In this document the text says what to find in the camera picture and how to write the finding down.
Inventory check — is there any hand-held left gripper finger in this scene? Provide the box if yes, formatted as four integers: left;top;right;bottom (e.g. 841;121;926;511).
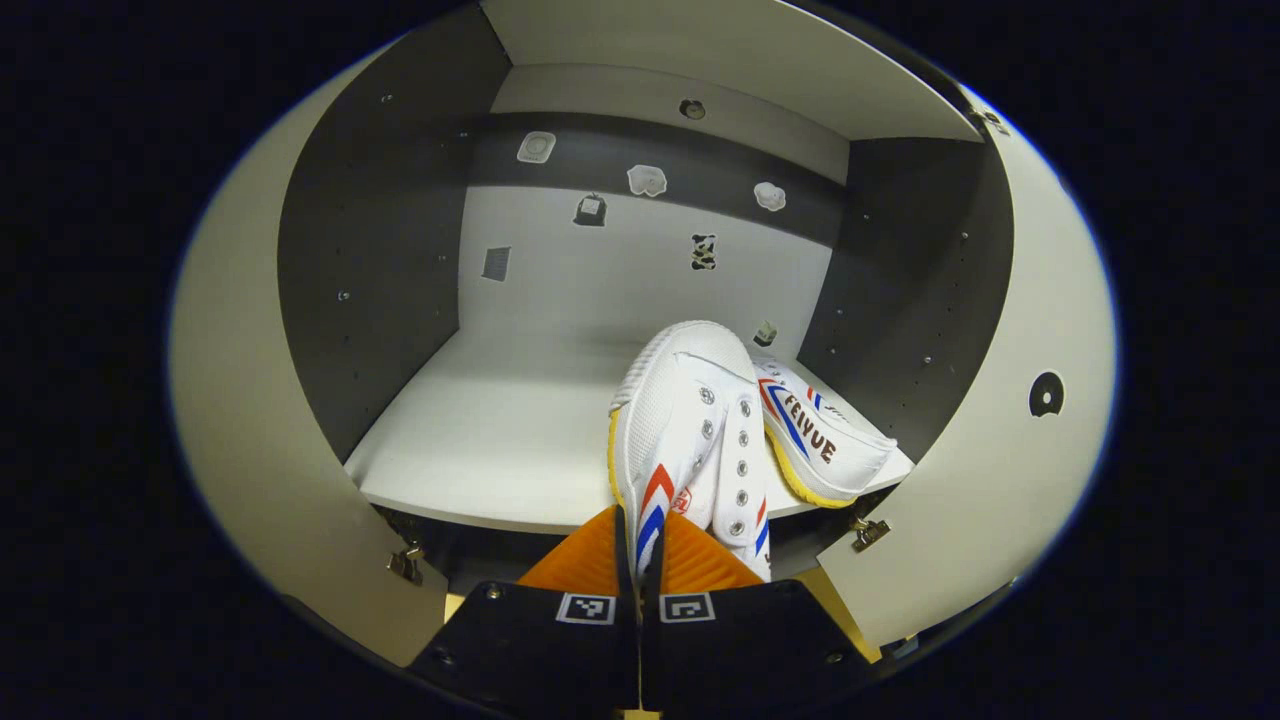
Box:
641;505;883;716
403;503;642;716

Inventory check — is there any white shoe cabinet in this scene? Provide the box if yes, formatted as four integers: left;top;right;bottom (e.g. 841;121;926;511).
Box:
276;0;1017;603

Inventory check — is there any white cabinet shelf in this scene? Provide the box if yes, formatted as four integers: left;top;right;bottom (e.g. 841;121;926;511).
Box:
478;0;987;187

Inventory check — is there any white striped canvas shoe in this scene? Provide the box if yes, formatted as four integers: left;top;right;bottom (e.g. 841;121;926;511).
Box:
751;354;899;510
606;319;774;583

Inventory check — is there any white shoe cabinet door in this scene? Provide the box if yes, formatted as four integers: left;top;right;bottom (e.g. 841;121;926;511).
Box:
167;44;453;670
814;88;1120;653

